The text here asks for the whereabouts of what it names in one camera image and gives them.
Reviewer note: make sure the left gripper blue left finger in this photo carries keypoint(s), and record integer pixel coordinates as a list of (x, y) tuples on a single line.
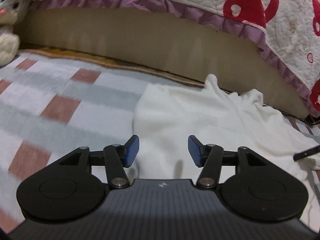
[(118, 157)]

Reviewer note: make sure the quilted strawberry bedspread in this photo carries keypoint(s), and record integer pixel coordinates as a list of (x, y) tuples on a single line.
[(286, 32)]

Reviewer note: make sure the white fleece hooded jacket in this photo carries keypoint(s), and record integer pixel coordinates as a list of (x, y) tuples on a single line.
[(166, 116)]

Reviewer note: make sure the grey plush bunny toy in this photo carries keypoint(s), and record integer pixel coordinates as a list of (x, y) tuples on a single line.
[(12, 12)]

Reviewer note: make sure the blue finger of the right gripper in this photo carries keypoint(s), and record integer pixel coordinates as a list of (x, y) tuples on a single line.
[(306, 153)]

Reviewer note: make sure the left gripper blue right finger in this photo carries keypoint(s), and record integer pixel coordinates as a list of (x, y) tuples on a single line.
[(209, 158)]

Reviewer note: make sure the checkered pink grey rug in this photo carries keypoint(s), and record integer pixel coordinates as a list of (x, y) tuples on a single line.
[(50, 107)]

